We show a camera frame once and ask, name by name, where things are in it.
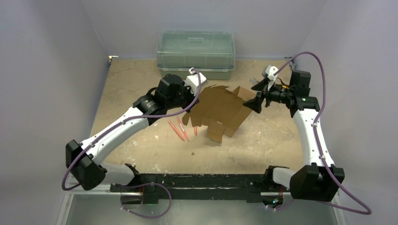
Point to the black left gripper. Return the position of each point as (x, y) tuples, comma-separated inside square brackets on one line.
[(187, 88)]

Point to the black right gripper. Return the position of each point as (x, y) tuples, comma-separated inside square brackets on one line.
[(265, 96)]

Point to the brown cardboard box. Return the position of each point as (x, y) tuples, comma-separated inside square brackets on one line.
[(220, 110)]

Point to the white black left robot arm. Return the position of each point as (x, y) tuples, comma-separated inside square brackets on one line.
[(84, 160)]

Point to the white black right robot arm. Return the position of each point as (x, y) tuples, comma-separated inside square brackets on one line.
[(304, 112)]

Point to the silver open-end wrench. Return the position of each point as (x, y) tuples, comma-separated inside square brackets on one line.
[(254, 81)]

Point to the green clear-lid plastic toolbox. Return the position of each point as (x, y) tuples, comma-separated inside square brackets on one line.
[(210, 52)]

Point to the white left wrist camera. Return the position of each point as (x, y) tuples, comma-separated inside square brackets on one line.
[(194, 80)]

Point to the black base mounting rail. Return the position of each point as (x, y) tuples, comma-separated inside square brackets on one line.
[(153, 187)]

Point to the aluminium frame extrusion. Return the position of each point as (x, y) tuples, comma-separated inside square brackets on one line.
[(308, 183)]

